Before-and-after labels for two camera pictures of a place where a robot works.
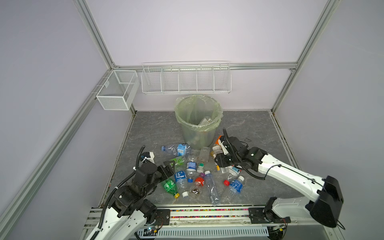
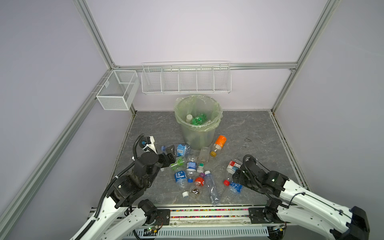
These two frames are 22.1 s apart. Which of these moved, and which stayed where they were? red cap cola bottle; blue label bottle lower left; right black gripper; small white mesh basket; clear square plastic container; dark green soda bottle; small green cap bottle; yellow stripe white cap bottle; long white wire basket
Moved: yellow stripe white cap bottle; dark green soda bottle; right black gripper
Stayed: blue label bottle lower left; long white wire basket; small green cap bottle; small white mesh basket; clear square plastic container; red cap cola bottle
